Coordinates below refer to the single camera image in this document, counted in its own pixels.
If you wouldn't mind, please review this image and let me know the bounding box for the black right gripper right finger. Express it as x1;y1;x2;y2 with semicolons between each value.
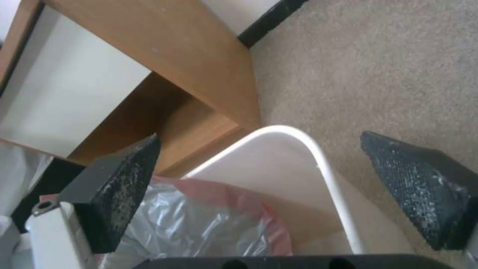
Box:
359;130;478;251

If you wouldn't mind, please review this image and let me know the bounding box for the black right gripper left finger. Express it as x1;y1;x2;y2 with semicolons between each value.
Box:
24;134;162;269

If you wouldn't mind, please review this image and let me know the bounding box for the translucent pink garbage bag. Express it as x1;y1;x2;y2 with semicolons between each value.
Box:
95;176;292;269

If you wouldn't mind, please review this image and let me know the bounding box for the white plastic trash can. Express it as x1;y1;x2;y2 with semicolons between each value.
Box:
180;125;365;254

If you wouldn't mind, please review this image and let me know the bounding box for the wooden desk with white drawer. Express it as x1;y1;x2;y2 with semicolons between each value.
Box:
0;0;262;176

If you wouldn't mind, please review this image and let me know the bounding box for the black furniture leg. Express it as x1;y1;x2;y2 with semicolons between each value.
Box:
238;0;308;49

